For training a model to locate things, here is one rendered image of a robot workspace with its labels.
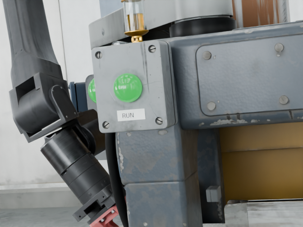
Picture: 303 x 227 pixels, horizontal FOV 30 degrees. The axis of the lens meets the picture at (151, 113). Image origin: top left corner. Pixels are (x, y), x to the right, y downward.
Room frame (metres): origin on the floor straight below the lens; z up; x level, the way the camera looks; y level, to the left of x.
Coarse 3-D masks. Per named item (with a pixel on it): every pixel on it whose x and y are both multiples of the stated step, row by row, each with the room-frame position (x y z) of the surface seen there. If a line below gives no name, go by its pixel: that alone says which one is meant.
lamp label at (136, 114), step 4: (120, 112) 0.58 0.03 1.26; (124, 112) 0.58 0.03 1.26; (128, 112) 0.58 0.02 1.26; (132, 112) 0.58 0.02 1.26; (136, 112) 0.58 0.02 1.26; (140, 112) 0.58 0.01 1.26; (144, 112) 0.57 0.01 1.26; (120, 116) 0.58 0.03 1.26; (124, 116) 0.58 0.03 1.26; (128, 116) 0.58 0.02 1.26; (132, 116) 0.58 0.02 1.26; (136, 116) 0.58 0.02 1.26; (140, 116) 0.58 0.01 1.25; (144, 116) 0.57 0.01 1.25; (120, 120) 0.58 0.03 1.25; (124, 120) 0.58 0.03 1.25; (128, 120) 0.58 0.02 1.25
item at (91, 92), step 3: (93, 78) 0.61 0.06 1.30; (93, 81) 0.60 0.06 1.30; (90, 84) 0.60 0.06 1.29; (93, 84) 0.60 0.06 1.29; (90, 87) 0.60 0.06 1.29; (93, 87) 0.60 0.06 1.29; (90, 90) 0.60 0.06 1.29; (93, 90) 0.60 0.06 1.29; (90, 93) 0.60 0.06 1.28; (93, 93) 0.60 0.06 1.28; (90, 96) 0.60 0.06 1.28; (93, 96) 0.60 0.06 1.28; (93, 99) 0.60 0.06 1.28
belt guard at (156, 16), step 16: (144, 0) 0.84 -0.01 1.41; (160, 0) 0.78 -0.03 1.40; (176, 0) 0.74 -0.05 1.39; (192, 0) 0.72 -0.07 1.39; (208, 0) 0.72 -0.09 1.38; (224, 0) 0.73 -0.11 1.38; (112, 16) 0.98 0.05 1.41; (160, 16) 0.79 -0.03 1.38; (176, 16) 0.74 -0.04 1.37; (192, 16) 0.72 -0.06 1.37; (208, 16) 0.73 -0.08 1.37; (224, 16) 0.74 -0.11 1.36; (96, 32) 1.07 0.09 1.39; (112, 32) 0.99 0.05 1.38; (160, 32) 1.02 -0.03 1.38
